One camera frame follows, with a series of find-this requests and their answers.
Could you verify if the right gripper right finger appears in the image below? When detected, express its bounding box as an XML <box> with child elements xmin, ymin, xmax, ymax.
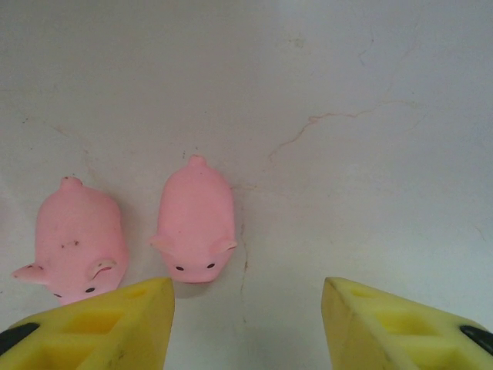
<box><xmin>322</xmin><ymin>276</ymin><xmax>493</xmax><ymax>370</ymax></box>

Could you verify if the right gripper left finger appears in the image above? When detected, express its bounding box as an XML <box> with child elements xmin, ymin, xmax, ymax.
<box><xmin>0</xmin><ymin>276</ymin><xmax>177</xmax><ymax>370</ymax></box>

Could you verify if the pink plastic pig toy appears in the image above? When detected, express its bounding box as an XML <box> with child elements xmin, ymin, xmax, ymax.
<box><xmin>148</xmin><ymin>154</ymin><xmax>239</xmax><ymax>286</ymax></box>
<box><xmin>10</xmin><ymin>176</ymin><xmax>131</xmax><ymax>306</ymax></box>

